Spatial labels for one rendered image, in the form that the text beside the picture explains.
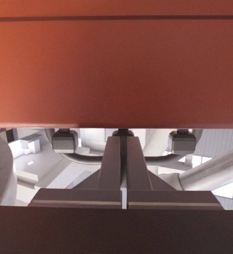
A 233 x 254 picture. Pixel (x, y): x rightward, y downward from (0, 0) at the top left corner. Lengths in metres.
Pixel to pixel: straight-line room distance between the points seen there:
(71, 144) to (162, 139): 0.38
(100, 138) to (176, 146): 3.42
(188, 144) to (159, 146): 0.35
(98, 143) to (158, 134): 3.16
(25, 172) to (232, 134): 12.91
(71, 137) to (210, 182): 0.61
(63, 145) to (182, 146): 0.11
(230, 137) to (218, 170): 13.51
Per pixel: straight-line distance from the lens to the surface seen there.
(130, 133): 0.16
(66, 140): 0.17
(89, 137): 3.70
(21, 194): 3.32
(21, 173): 3.22
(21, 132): 4.48
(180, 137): 0.17
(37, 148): 3.70
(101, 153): 3.63
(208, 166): 0.72
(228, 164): 0.71
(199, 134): 0.24
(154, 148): 0.52
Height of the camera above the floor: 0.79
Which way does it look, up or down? 16 degrees up
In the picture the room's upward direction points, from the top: 180 degrees clockwise
